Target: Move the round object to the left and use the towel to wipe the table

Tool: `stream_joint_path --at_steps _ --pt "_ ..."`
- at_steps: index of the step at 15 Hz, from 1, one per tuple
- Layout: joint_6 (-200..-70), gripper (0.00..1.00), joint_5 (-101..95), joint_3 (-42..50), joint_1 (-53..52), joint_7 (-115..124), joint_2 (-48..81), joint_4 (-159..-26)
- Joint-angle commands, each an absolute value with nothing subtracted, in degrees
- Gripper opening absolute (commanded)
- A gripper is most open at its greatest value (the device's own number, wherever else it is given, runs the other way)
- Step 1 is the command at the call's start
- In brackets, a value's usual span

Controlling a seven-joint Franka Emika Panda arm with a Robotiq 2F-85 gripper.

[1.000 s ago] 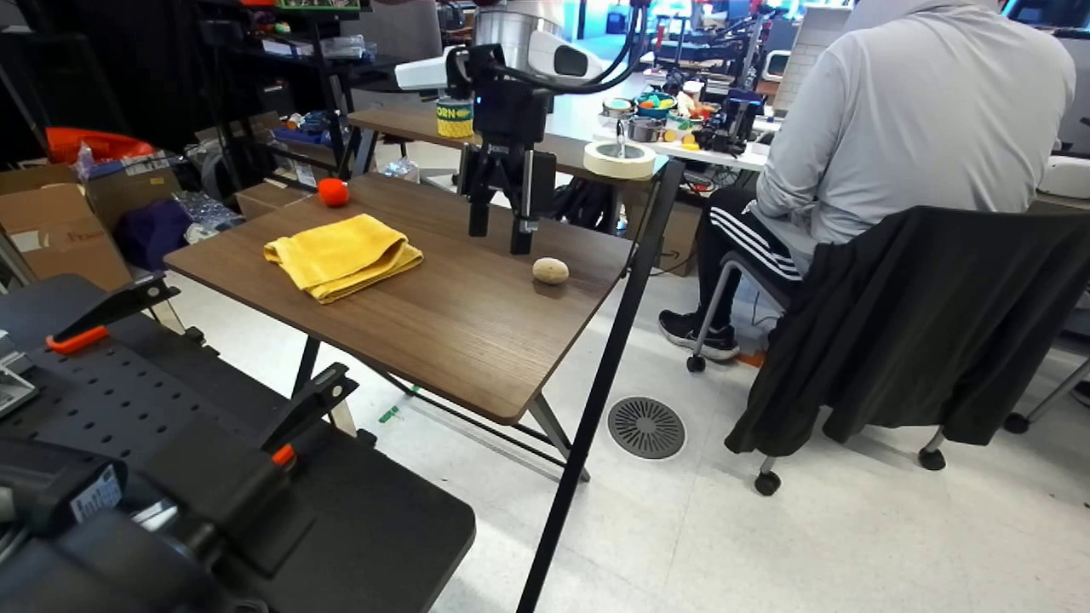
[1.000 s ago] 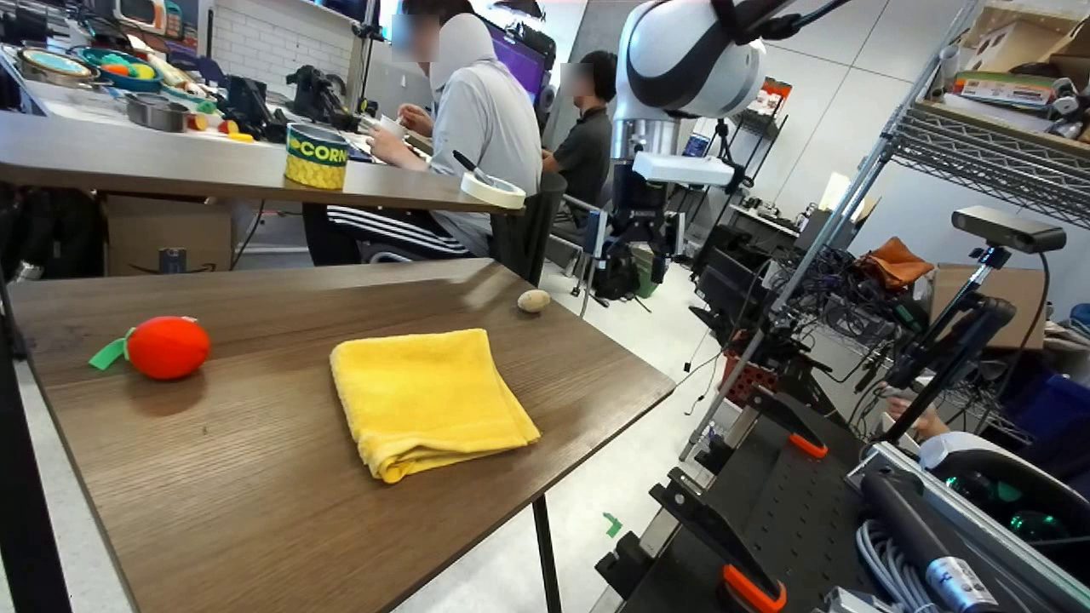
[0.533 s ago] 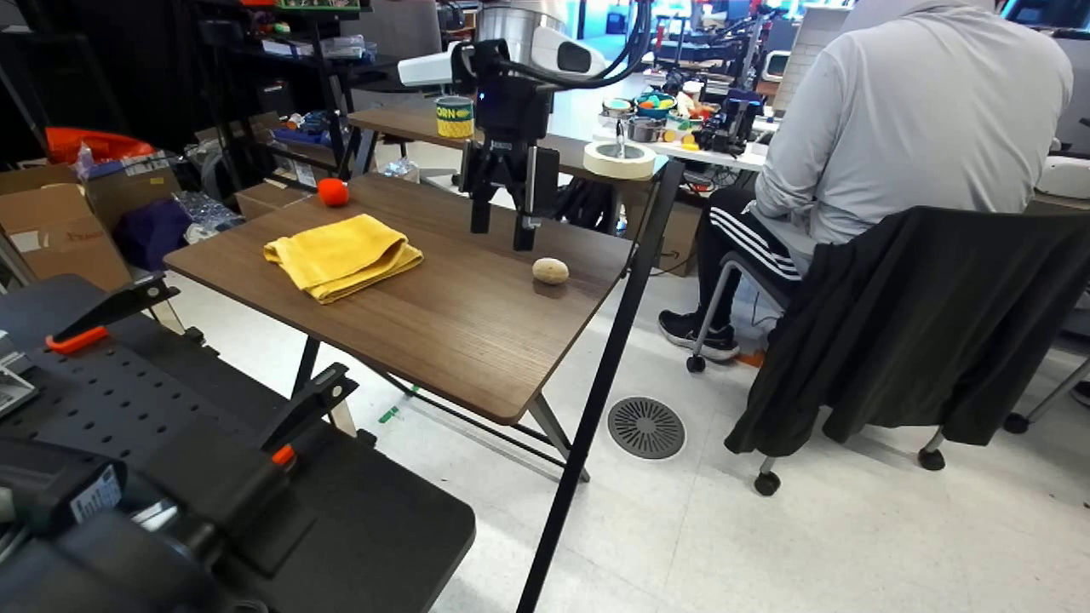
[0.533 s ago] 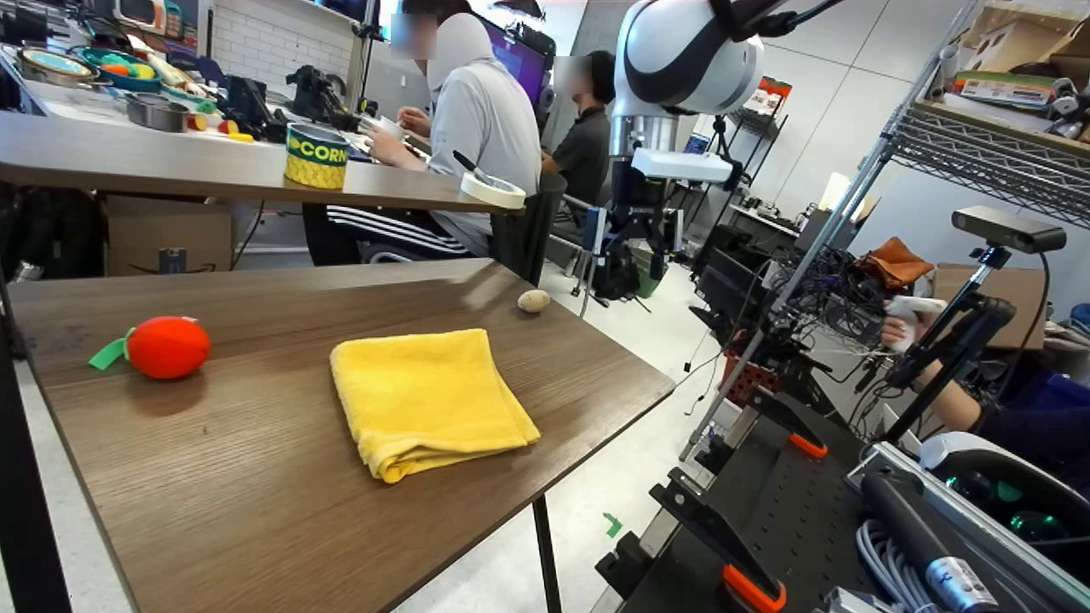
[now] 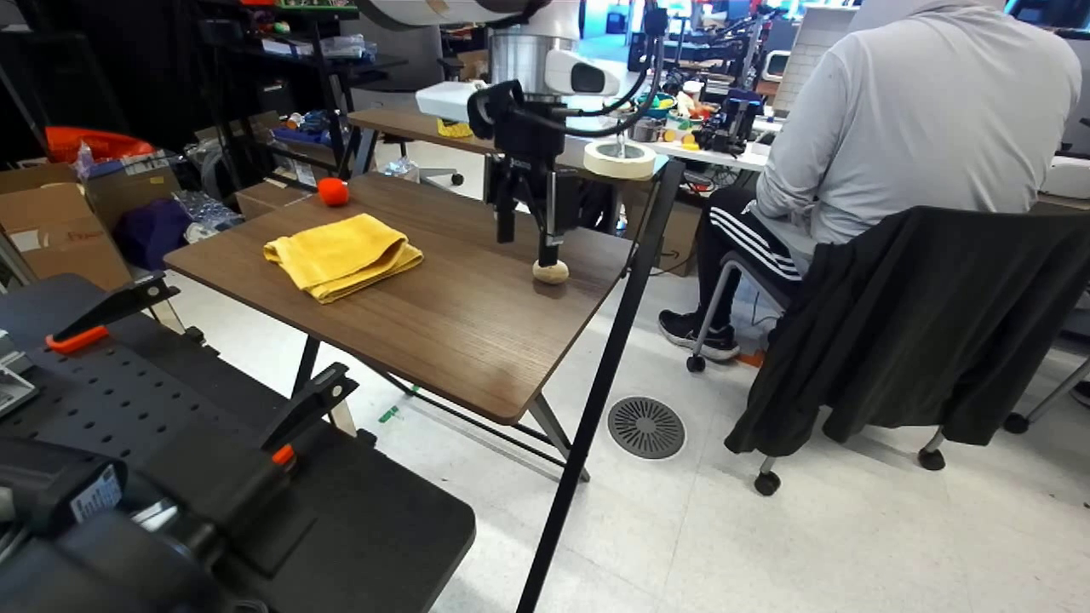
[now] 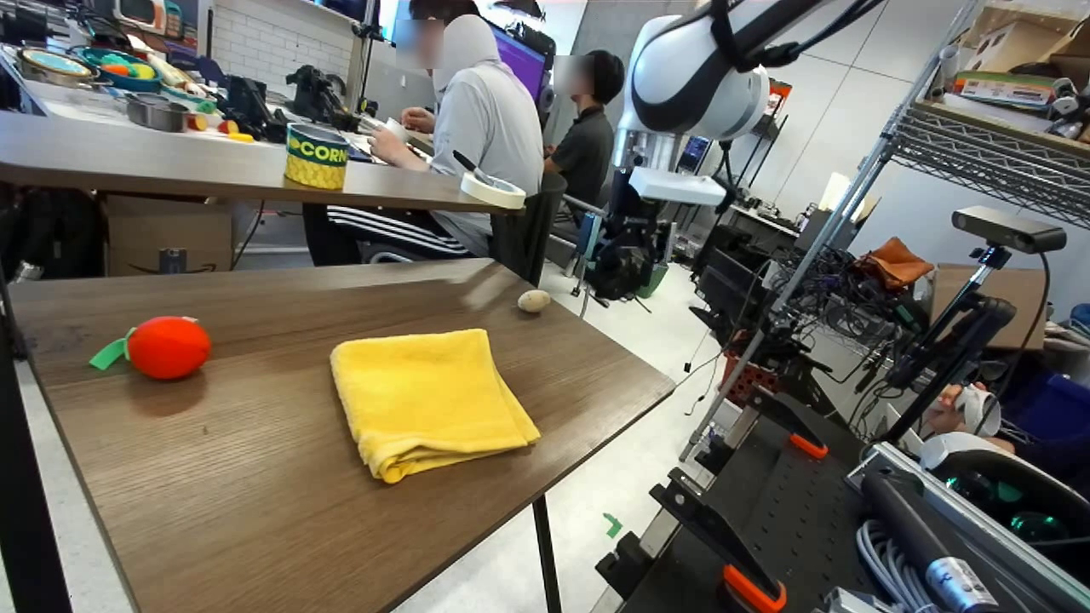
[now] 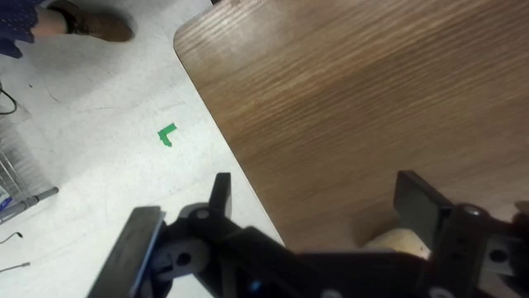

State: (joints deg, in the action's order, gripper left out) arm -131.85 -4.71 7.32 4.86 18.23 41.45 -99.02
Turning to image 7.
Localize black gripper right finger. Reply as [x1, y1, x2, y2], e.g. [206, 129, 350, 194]
[393, 171, 529, 298]

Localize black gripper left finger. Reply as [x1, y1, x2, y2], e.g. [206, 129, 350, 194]
[87, 171, 299, 298]

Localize grey metal rod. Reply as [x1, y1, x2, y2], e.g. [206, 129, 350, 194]
[0, 186, 59, 225]

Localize green floor tape mark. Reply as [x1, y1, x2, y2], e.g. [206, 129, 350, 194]
[157, 121, 178, 149]

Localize brown shoe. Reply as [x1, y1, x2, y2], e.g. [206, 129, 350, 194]
[0, 0, 137, 60]

